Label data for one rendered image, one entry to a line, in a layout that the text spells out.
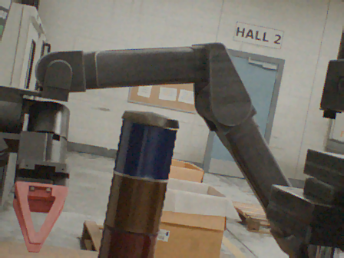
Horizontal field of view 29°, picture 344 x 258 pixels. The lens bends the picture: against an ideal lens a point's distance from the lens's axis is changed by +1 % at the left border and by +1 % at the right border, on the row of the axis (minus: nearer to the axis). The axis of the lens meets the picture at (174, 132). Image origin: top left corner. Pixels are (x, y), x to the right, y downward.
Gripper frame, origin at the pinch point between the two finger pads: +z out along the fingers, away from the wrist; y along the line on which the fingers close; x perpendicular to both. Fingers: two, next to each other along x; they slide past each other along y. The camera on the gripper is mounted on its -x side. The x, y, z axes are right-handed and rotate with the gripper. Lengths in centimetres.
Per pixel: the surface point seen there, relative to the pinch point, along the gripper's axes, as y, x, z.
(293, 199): 31.7, 22.0, 4.5
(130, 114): 48.3, 3.5, 7.2
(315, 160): 29.8, 25.6, -0.9
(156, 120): 49.0, 5.1, 7.9
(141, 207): 45.9, 4.9, 12.6
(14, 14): -336, -22, -288
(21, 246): -33.0, -1.2, -10.0
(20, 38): -344, -16, -273
